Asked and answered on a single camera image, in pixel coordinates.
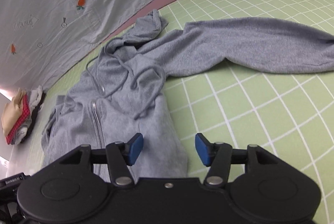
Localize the grey zip hoodie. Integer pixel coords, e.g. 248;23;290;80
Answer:
41;10;333;178

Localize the green grid cutting mat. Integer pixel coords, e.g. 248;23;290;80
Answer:
41;0;334;224

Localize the black folded garment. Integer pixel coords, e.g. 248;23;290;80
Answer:
20;92;46;144

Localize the red checked folded garment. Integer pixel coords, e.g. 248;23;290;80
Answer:
6;95;30;145

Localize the light grey folded garment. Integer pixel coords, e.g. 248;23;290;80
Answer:
11;86;43;145

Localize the beige folded garment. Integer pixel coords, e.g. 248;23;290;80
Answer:
1;88;26;137

